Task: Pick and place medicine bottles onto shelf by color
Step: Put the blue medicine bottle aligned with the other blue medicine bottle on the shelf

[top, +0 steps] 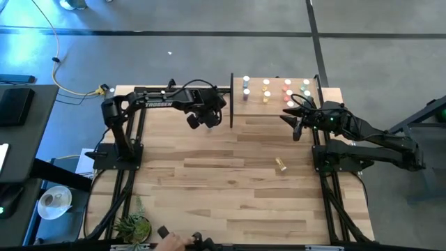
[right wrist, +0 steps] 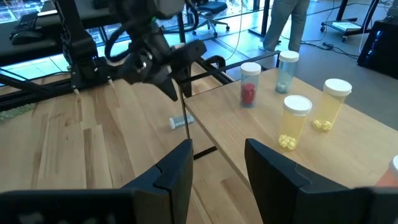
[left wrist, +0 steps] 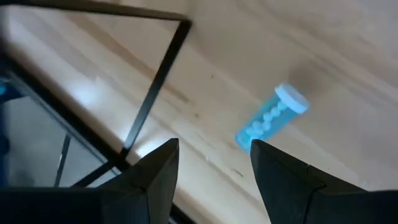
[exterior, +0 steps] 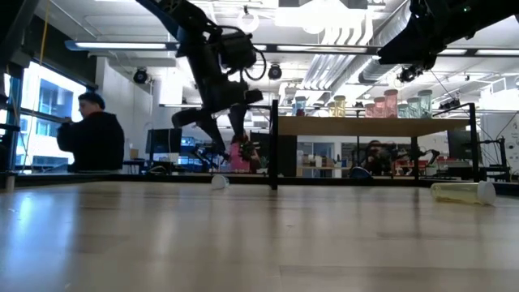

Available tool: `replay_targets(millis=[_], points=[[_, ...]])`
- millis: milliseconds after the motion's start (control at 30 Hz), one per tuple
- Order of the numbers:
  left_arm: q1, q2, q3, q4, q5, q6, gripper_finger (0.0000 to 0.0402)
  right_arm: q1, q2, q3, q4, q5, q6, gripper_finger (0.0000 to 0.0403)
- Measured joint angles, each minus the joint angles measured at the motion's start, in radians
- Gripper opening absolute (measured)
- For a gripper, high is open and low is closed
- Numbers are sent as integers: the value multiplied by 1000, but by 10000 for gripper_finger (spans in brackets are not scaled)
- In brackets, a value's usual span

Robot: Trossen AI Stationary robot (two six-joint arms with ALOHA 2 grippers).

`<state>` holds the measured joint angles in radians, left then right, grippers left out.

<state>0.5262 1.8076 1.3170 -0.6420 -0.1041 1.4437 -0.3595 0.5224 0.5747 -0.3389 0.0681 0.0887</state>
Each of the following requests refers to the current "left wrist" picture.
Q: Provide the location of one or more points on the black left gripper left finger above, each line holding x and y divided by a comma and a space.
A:
149, 193

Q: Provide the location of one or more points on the wooden shelf with black frame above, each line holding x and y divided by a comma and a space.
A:
157, 84

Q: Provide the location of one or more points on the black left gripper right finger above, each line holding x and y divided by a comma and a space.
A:
280, 186

